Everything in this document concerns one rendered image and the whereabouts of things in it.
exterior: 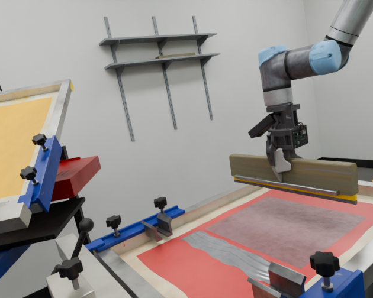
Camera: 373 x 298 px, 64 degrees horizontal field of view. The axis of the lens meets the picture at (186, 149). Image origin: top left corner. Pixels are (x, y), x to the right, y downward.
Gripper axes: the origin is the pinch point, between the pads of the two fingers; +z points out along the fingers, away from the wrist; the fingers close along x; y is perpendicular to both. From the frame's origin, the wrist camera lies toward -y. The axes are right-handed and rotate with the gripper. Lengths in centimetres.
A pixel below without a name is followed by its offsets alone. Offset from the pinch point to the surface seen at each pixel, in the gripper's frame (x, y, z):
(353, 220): 7.2, 14.9, 13.7
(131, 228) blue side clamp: -37.4, -29.4, 8.9
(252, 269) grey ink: -26.2, 9.6, 13.0
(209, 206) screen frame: -9.6, -25.6, 11.2
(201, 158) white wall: 116, -200, 39
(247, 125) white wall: 192, -200, 18
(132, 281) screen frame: -48.5, -4.7, 10.1
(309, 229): -3.0, 8.5, 13.6
